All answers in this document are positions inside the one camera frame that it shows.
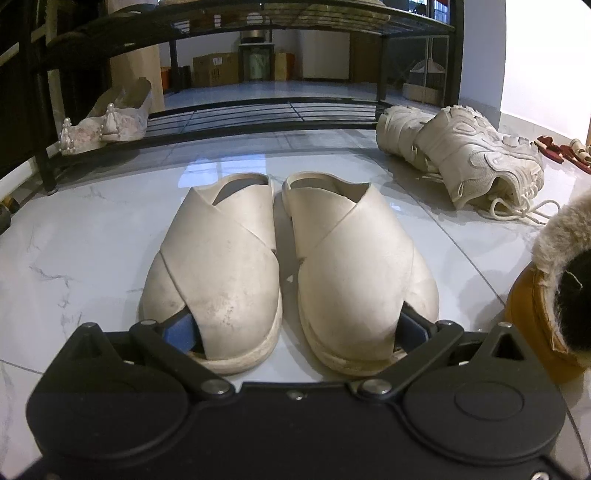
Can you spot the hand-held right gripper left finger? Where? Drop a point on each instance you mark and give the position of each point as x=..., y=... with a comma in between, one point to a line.
x=180, y=332

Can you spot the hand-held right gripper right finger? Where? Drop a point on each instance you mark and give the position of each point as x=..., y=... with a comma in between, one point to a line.
x=413, y=330

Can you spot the white embroidered pearl shoe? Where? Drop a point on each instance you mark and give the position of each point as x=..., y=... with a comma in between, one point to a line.
x=81, y=134
x=131, y=117

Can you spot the black metal shoe rack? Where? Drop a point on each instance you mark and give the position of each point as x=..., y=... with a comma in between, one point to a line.
x=277, y=110

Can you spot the person's right fur-lined slipper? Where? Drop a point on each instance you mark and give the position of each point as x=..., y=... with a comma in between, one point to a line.
x=531, y=304

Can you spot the dark small floor object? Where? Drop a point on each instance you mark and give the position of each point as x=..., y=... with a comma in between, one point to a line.
x=8, y=217

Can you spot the beige basket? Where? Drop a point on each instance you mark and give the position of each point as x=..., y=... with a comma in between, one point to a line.
x=425, y=90

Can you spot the small orange box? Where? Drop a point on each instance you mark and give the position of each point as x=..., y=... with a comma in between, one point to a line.
x=166, y=79

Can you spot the dark cylinder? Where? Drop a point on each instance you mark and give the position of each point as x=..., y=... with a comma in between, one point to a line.
x=184, y=77

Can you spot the cardboard box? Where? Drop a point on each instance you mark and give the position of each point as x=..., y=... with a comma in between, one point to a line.
x=214, y=69

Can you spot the brown wooden cabinet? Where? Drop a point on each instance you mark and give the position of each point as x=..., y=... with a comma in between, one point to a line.
x=364, y=57

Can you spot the pale green container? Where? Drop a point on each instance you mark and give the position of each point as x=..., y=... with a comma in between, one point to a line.
x=257, y=64

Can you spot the tan paper bag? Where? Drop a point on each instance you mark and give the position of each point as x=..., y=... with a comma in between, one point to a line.
x=285, y=67

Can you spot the metal pot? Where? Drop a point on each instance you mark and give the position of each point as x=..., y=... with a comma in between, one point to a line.
x=256, y=37

